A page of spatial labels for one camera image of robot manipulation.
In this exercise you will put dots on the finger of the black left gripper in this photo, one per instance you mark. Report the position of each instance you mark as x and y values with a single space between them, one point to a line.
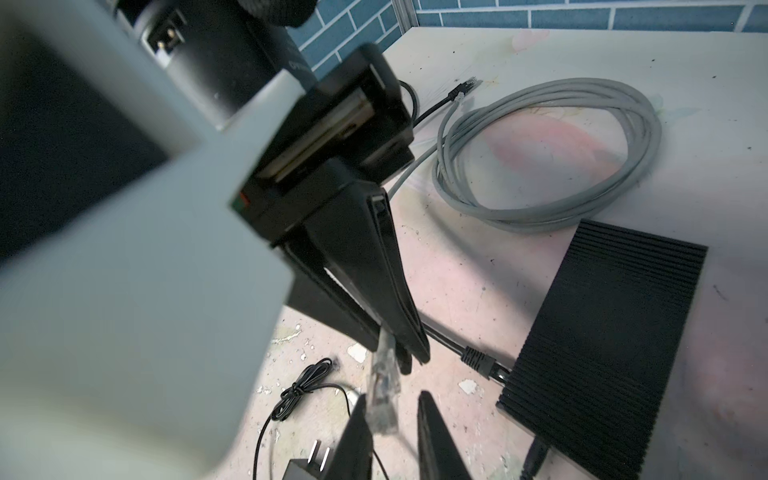
354 233
315 294

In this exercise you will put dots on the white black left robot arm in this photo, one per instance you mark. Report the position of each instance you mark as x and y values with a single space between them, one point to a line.
221 54

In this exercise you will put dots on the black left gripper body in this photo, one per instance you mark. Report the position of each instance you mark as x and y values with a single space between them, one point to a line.
354 114

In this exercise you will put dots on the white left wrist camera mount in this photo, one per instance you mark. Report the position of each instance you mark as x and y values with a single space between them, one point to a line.
136 304

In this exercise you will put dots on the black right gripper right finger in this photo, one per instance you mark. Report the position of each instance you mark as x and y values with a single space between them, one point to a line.
438 456

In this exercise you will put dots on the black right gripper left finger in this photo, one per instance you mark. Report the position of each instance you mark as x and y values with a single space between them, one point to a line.
353 456

